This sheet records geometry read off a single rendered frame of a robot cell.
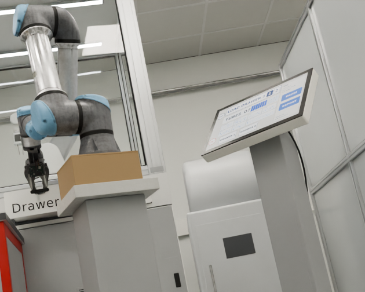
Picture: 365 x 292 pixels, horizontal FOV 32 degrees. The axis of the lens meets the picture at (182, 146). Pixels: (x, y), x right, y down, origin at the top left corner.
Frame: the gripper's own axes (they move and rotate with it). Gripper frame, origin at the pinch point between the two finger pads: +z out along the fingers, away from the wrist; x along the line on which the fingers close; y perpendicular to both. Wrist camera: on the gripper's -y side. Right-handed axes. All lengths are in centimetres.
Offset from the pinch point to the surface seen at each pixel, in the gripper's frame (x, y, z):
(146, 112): 51, -33, -16
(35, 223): -4.6, -8.6, 18.6
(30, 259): -8.4, -0.1, 30.7
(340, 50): 171, -85, -21
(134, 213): 31, 60, -11
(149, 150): 49, -23, -1
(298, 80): 111, 1, -31
